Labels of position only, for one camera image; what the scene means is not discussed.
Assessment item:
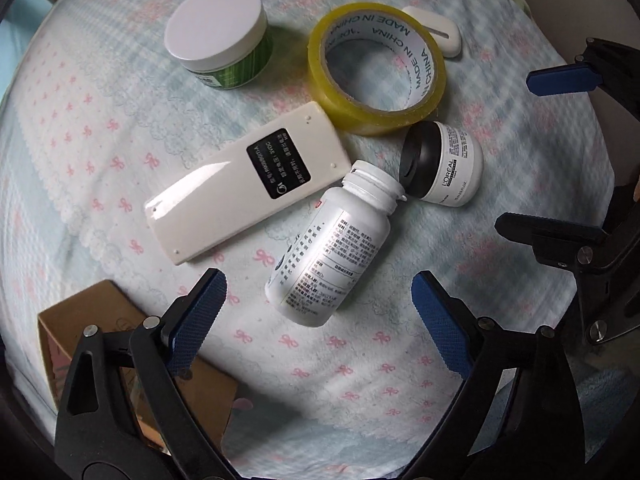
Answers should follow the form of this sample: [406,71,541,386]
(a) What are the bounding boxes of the green jar with white lid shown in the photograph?
[164,0,274,91]

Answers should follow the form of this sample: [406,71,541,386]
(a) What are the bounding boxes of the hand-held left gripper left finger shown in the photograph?
[54,268,242,480]

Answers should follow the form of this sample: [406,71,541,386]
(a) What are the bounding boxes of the white remote control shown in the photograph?
[144,100,353,266]

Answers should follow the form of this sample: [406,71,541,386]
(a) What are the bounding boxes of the white pill bottle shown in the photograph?
[265,160,407,328]

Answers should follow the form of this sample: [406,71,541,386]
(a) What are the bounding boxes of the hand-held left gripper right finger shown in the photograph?
[399,270,588,480]

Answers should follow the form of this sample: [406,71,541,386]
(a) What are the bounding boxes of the yellow tape roll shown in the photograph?
[306,3,447,136]

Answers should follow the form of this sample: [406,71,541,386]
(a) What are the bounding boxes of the brown cardboard box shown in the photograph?
[37,280,239,453]

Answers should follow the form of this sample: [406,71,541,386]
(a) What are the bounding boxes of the small white plastic device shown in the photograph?
[400,6,462,59]

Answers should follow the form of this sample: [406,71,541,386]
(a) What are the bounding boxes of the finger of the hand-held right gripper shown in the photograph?
[526,37,640,126]
[495,212,632,347]

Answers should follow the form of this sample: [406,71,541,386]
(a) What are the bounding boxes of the printed blanket with pink bows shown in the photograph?
[0,0,632,471]

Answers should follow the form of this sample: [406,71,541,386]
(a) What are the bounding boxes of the white jar with black lid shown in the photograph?
[398,120,485,207]

